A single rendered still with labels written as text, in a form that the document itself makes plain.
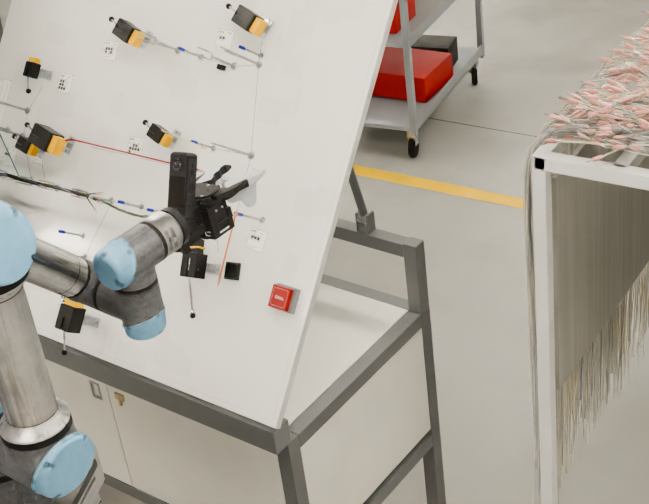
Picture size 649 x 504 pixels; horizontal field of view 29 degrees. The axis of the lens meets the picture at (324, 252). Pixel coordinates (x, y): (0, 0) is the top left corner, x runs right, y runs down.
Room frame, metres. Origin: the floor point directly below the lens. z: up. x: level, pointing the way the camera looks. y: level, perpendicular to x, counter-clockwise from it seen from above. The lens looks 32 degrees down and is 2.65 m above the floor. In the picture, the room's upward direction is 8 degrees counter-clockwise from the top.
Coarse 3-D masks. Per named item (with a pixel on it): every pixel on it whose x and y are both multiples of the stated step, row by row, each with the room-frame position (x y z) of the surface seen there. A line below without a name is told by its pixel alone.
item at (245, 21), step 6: (228, 6) 2.75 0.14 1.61; (240, 6) 2.70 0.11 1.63; (240, 12) 2.69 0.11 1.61; (246, 12) 2.68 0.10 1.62; (252, 12) 2.68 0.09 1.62; (234, 18) 2.69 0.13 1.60; (240, 18) 2.68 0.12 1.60; (246, 18) 2.67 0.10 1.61; (252, 18) 2.66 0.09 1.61; (240, 24) 2.67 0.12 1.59; (246, 24) 2.66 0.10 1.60; (270, 24) 2.73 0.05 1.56; (246, 30) 2.65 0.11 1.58; (264, 30) 2.73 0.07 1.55; (264, 36) 2.72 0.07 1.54
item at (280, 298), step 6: (276, 288) 2.29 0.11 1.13; (282, 288) 2.28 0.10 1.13; (288, 288) 2.28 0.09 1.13; (276, 294) 2.28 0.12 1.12; (282, 294) 2.28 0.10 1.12; (288, 294) 2.27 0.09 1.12; (270, 300) 2.28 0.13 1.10; (276, 300) 2.27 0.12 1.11; (282, 300) 2.27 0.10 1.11; (288, 300) 2.26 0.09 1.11; (270, 306) 2.28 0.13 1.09; (276, 306) 2.27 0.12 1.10; (282, 306) 2.26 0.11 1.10; (288, 306) 2.26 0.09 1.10
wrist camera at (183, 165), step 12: (180, 156) 1.93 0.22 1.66; (192, 156) 1.93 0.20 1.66; (180, 168) 1.91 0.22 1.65; (192, 168) 1.92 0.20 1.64; (180, 180) 1.91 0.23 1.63; (192, 180) 1.91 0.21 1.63; (168, 192) 1.92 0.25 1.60; (180, 192) 1.90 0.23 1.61; (192, 192) 1.90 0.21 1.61; (168, 204) 1.91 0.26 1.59; (180, 204) 1.89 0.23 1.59; (192, 204) 1.89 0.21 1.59; (192, 216) 1.88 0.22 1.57
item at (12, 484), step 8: (0, 480) 1.63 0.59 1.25; (8, 480) 1.63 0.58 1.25; (0, 488) 1.63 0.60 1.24; (8, 488) 1.63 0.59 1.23; (16, 488) 1.64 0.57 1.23; (24, 488) 1.64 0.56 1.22; (0, 496) 1.63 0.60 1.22; (8, 496) 1.63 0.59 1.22; (16, 496) 1.63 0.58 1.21; (24, 496) 1.64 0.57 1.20; (32, 496) 1.64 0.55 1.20; (40, 496) 1.65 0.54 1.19
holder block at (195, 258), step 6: (192, 252) 2.40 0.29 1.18; (186, 258) 2.40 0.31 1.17; (192, 258) 2.39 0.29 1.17; (198, 258) 2.39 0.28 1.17; (204, 258) 2.41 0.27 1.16; (186, 264) 2.39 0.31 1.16; (192, 264) 2.39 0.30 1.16; (198, 264) 2.39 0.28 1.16; (204, 264) 2.40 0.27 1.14; (180, 270) 2.39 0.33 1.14; (186, 270) 2.39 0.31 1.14; (192, 270) 2.38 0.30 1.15; (198, 270) 2.38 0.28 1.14; (204, 270) 2.40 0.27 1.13; (186, 276) 2.38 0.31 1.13; (192, 276) 2.37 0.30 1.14; (198, 276) 2.38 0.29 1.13; (204, 276) 2.39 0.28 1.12
